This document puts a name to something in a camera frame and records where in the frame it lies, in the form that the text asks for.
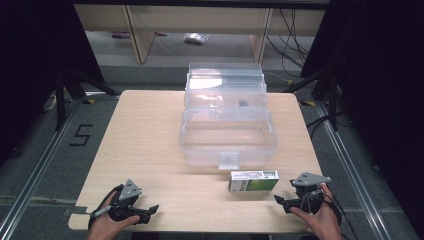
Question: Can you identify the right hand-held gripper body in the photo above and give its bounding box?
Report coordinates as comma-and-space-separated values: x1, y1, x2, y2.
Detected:
289, 171, 333, 214

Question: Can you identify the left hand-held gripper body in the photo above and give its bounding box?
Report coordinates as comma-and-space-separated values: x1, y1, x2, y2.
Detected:
108, 179, 143, 222

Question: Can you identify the person's right hand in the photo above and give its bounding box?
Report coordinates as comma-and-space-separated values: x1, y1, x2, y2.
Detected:
289, 182, 344, 240

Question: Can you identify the person's left hand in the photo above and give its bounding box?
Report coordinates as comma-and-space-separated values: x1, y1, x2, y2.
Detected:
86, 191, 141, 240

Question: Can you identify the green and white carton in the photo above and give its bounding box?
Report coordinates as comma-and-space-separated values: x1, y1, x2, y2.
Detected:
228, 170, 280, 194

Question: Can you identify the clear plastic storage box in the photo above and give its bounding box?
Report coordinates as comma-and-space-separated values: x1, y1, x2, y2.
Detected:
178, 61, 280, 171

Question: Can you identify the black metal stand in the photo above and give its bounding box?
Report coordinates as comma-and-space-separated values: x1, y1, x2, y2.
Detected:
54, 65, 122, 132
282, 64, 340, 132

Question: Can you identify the white floor object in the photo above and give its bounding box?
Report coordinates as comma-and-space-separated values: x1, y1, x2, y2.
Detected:
42, 94, 58, 112

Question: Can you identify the clear plastic bag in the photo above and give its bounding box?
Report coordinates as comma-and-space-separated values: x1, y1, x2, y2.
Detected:
183, 32, 210, 46

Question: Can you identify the light wooden shelf unit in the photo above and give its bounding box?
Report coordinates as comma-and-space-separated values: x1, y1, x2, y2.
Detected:
73, 4, 327, 65

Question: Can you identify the grey and black gripper cable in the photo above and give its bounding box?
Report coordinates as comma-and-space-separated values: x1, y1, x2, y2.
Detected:
87, 205, 114, 232

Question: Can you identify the aluminium floor rail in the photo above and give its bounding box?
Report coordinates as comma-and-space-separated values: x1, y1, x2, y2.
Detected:
0, 91, 88, 240
314, 100, 393, 240

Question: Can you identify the black floor cable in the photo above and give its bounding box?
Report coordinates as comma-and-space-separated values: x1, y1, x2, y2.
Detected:
305, 112, 335, 139

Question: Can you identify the bundle of black cables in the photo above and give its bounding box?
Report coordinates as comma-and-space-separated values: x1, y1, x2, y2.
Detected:
265, 8, 311, 69

